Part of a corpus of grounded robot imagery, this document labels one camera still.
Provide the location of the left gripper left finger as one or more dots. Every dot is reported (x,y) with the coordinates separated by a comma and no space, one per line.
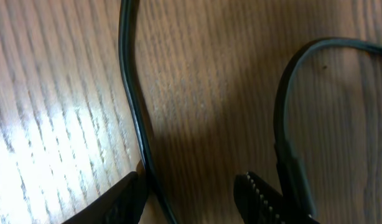
(123,203)

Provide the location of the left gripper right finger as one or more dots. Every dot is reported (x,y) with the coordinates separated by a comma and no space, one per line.
(259,203)

